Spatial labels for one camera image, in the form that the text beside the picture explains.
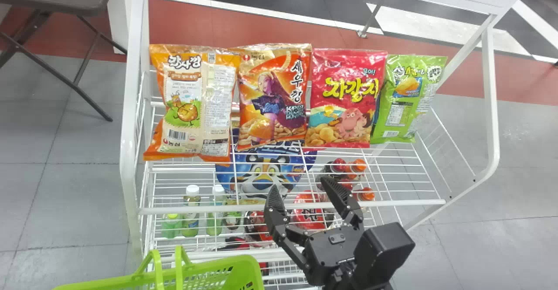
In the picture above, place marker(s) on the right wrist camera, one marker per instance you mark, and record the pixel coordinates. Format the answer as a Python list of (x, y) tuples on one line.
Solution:
[(381, 248)]

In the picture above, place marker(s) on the red noodle cup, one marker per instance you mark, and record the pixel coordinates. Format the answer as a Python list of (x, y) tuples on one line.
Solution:
[(310, 213), (257, 231)]

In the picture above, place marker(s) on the orange snack packet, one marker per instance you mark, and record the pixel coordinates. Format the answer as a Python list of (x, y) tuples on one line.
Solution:
[(192, 107), (272, 98)]

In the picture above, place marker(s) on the green basket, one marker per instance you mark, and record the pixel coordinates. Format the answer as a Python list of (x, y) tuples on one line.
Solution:
[(205, 277)]

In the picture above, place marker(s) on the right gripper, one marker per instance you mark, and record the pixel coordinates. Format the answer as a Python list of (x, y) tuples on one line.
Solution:
[(329, 250)]

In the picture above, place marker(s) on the green snack packet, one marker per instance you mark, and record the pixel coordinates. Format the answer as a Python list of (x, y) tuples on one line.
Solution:
[(405, 102)]

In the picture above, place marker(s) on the red snack packet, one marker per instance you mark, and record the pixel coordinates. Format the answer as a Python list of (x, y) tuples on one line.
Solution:
[(344, 98)]

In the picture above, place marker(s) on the orange capped bottle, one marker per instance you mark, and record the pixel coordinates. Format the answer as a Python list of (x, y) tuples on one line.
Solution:
[(365, 194), (355, 168)]

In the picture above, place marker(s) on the green bottle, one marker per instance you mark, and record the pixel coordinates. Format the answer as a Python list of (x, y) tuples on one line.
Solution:
[(171, 226), (215, 220), (191, 213)]

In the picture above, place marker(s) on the blue cereal bag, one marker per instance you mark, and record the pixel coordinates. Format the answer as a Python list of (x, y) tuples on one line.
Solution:
[(266, 170)]

